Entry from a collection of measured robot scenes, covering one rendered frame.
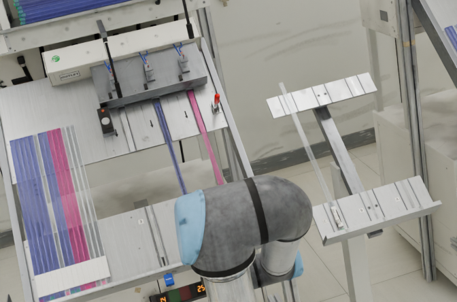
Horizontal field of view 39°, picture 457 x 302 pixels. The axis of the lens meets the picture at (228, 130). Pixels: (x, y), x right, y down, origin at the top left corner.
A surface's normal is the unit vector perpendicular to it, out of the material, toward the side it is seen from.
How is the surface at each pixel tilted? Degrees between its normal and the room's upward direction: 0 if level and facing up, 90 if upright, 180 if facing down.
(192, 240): 78
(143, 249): 44
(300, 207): 83
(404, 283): 0
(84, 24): 90
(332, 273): 0
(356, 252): 90
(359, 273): 90
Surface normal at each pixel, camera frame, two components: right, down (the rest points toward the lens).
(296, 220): 0.71, 0.29
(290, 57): 0.24, 0.30
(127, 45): 0.04, -0.45
